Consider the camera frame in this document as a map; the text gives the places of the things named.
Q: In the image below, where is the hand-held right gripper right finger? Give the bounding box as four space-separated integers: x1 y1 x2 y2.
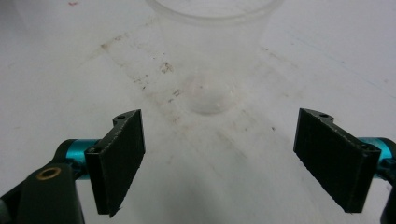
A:
293 107 396 214

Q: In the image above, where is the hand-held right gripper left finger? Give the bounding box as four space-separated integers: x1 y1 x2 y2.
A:
60 109 147 217

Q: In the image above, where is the white foam board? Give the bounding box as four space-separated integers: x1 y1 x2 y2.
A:
0 0 396 224

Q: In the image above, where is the single clear drinking cup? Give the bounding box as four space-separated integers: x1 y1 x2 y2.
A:
145 0 285 117

